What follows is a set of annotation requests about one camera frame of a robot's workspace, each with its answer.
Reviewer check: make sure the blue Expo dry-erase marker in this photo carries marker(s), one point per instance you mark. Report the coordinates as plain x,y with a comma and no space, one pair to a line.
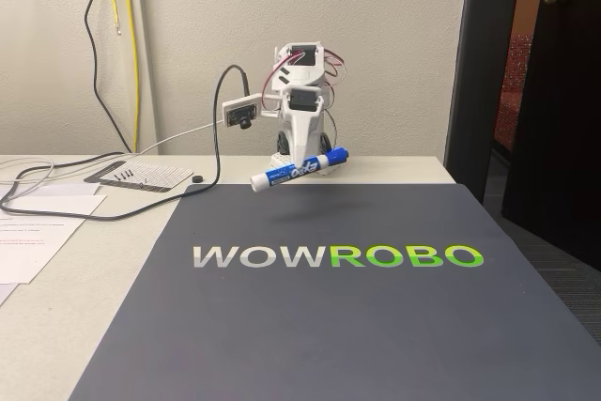
328,158

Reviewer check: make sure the small black round cap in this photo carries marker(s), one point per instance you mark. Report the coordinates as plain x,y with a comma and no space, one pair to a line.
198,179

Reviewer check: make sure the white black screw mat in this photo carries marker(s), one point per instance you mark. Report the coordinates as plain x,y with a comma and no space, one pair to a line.
155,175

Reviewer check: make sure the grey WOWROBO mat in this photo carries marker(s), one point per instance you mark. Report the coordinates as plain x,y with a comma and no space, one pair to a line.
328,335

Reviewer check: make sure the red patterned seat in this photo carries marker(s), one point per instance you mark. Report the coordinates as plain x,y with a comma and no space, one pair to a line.
512,91

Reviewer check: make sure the blank white paper sheet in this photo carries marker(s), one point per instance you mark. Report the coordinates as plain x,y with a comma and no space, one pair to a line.
61,189
70,207

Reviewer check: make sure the dark wooden door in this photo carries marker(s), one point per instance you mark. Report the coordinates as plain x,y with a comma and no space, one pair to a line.
559,114

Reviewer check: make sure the printed white paper sheet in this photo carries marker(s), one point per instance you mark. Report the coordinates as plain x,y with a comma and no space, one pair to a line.
33,251

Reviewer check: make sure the white gripper camera module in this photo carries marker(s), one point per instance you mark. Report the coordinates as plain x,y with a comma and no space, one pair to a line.
241,110

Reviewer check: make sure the dark door frame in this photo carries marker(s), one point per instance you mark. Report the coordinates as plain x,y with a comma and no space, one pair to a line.
483,67

